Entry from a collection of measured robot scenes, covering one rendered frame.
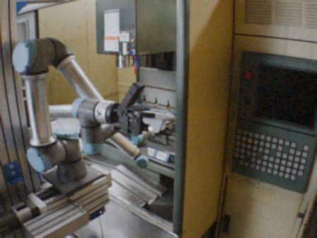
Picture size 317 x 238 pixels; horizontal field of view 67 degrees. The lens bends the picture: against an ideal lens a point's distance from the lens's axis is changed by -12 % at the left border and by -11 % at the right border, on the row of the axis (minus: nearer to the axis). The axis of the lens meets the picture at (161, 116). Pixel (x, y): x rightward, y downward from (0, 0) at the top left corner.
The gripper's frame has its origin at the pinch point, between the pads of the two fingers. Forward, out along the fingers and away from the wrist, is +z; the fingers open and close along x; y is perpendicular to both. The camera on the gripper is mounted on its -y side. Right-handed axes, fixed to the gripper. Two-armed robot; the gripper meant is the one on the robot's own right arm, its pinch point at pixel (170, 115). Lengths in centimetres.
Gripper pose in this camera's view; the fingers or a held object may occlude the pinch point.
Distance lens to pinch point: 78.5
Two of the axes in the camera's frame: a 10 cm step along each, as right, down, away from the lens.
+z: 9.1, 1.3, -3.9
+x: -4.0, 1.6, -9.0
